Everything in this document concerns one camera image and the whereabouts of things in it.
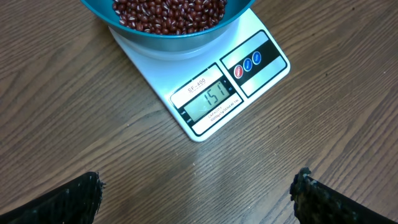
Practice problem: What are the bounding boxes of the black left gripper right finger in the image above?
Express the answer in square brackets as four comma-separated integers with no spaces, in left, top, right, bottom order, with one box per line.
[289,167,397,224]

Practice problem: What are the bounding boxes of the red beans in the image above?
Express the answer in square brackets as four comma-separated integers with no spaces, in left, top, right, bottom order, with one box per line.
[112,0,228,35]

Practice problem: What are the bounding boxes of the blue bowl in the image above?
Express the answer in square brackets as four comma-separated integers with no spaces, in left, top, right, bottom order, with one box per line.
[81,0,254,52]

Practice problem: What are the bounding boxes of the white kitchen scale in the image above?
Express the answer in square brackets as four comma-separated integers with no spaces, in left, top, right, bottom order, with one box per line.
[111,9,290,142]

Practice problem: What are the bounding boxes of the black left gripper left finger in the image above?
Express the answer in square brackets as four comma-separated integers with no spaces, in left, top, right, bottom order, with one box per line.
[1,172,104,224]

